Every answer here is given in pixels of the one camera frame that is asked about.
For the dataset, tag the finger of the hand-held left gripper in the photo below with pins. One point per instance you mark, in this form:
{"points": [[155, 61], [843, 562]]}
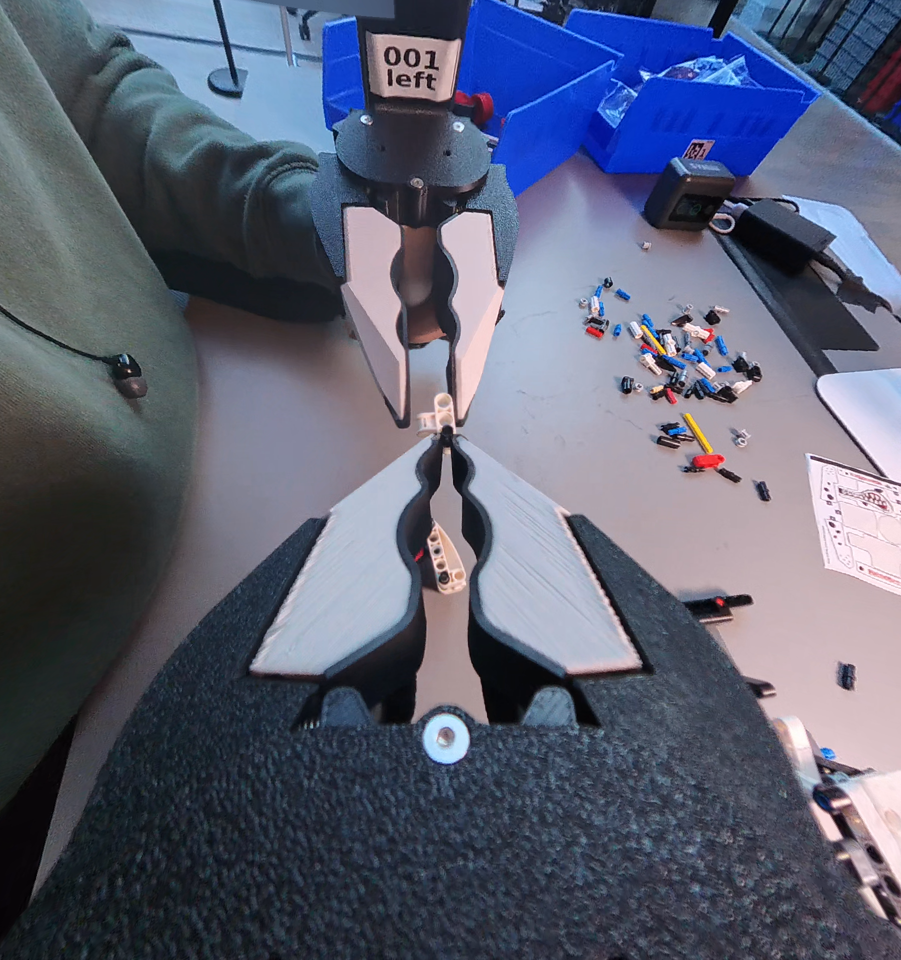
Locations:
{"points": [[481, 285], [368, 278]]}

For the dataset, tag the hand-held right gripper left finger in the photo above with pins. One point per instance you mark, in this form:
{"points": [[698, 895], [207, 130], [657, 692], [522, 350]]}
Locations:
{"points": [[338, 593]]}

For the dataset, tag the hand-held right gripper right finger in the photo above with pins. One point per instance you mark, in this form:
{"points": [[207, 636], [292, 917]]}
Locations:
{"points": [[556, 593]]}

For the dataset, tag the red white black brick subassembly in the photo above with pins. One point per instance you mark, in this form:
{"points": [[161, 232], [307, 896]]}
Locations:
{"points": [[448, 563]]}

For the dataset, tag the small white blue brick piece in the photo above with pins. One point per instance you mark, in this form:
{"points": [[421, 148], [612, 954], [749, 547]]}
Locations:
{"points": [[439, 408]]}

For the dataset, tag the pile of small toy bricks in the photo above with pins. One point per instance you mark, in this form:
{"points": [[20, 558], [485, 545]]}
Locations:
{"points": [[676, 368]]}

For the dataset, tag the person's left forearm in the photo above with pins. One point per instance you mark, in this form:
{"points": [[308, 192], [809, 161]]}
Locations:
{"points": [[166, 165]]}

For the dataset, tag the grey desk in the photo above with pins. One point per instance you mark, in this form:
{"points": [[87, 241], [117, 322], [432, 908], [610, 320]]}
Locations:
{"points": [[601, 450]]}

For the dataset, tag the blue plastic bin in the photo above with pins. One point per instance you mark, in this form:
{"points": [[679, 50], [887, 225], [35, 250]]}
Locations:
{"points": [[556, 105], [691, 120]]}

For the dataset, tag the black floor stand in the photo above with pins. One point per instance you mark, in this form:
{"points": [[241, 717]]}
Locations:
{"points": [[229, 68]]}

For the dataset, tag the black box device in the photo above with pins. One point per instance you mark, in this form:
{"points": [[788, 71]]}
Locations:
{"points": [[688, 192]]}

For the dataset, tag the short black brick piece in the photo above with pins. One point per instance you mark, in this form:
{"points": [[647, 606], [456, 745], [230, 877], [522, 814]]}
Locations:
{"points": [[761, 489]]}

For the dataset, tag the clear plastic bag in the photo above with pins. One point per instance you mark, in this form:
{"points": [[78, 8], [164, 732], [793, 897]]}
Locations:
{"points": [[668, 83]]}

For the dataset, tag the person's green sweater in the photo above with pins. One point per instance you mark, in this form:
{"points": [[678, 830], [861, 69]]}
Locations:
{"points": [[61, 525]]}

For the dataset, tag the black toy pin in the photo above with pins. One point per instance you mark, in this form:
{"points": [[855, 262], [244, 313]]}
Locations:
{"points": [[847, 675]]}

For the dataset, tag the black power adapter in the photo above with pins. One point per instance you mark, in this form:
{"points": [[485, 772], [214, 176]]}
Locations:
{"points": [[781, 233]]}

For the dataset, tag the sticker sheet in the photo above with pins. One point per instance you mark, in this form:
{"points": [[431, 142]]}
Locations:
{"points": [[878, 525]]}

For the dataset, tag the white booklet stand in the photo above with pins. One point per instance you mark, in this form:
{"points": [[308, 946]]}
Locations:
{"points": [[886, 420]]}

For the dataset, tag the partly built toy brick vehicle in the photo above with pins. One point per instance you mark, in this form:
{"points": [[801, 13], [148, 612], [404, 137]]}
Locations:
{"points": [[886, 818]]}

